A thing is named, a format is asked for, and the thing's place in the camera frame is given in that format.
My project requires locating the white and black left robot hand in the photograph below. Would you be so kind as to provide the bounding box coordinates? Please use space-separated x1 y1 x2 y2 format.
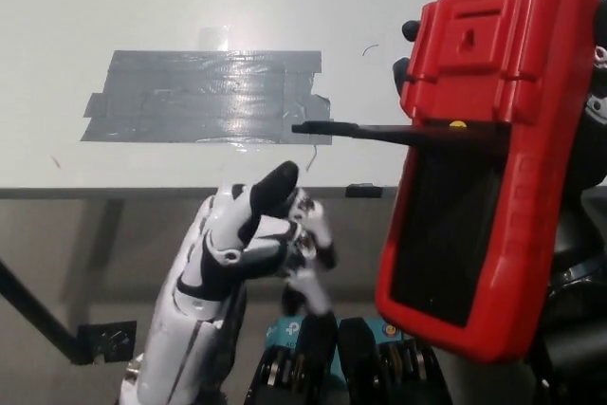
137 161 338 396

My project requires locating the grey duct tape patch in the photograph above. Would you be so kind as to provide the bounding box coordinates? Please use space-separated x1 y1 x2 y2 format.
79 48 336 145

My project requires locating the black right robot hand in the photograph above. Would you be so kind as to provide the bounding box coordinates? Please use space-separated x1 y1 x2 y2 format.
392 0 607 254

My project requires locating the black and teal robot body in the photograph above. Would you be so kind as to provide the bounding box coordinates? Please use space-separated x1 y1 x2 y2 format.
244 312 451 405

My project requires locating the red multimeter with black stand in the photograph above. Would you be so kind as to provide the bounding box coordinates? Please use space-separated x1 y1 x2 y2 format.
291 0 601 368

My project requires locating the black metal table leg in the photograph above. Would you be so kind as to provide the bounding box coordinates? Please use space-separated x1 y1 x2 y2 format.
0 257 82 366

